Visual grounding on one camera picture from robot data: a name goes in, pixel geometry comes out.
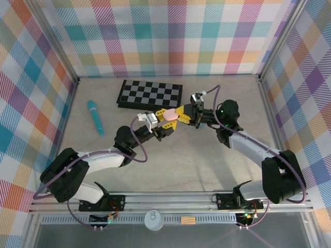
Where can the black grey folding chessboard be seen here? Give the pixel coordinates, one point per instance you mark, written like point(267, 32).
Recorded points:
point(144, 91)

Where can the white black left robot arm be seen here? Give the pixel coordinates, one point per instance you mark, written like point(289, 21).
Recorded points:
point(103, 160)

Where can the small electronics board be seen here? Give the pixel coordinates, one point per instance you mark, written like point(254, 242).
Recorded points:
point(111, 218)
point(245, 217)

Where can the teal marker pen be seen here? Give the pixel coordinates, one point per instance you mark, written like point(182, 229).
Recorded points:
point(93, 111)

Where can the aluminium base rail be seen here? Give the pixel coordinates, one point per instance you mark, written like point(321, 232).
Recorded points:
point(168, 201)

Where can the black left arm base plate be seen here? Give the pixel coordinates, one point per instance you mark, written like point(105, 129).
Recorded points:
point(117, 201)

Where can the pink earbud charging case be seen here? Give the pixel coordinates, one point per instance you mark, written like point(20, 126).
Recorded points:
point(170, 115)

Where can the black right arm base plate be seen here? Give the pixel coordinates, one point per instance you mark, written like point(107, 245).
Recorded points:
point(225, 201)

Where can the aluminium frame floor beam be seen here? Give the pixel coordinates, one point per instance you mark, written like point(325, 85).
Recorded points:
point(64, 124)
point(275, 129)

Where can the aluminium frame post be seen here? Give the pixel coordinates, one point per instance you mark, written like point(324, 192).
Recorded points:
point(57, 44)
point(282, 38)

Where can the small wooden block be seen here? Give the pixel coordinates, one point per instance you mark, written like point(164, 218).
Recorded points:
point(188, 220)

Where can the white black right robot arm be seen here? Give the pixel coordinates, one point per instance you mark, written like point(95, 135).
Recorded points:
point(248, 144)

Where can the white round plastic cup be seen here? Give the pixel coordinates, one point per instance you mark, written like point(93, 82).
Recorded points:
point(153, 220)

